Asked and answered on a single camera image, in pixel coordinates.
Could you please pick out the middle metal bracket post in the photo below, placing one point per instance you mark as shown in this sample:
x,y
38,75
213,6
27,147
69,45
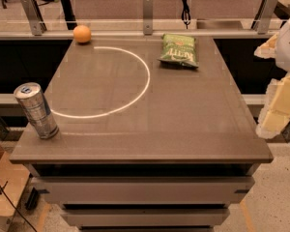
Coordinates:
x,y
147,17

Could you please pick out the green chip bag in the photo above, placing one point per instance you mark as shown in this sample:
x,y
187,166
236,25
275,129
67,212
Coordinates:
x,y
179,50

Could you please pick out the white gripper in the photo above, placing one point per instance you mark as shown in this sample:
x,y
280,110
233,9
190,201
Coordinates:
x,y
289,47

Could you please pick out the wooden box at left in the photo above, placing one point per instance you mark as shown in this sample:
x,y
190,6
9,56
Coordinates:
x,y
13,180

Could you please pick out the right metal bracket post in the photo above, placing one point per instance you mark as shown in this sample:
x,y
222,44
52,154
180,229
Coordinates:
x,y
263,22

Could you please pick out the silver redbull can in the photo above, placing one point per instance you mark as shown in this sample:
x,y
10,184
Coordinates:
x,y
30,97

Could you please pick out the grey drawer cabinet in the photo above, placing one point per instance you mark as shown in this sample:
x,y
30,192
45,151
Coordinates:
x,y
142,147

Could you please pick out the left metal bracket post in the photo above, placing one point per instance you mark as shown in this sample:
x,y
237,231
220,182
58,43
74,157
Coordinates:
x,y
34,17

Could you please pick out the metal bracket post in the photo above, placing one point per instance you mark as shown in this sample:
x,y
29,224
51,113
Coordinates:
x,y
147,17
263,22
34,17

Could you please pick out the orange fruit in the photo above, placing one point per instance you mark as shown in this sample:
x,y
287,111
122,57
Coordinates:
x,y
82,34

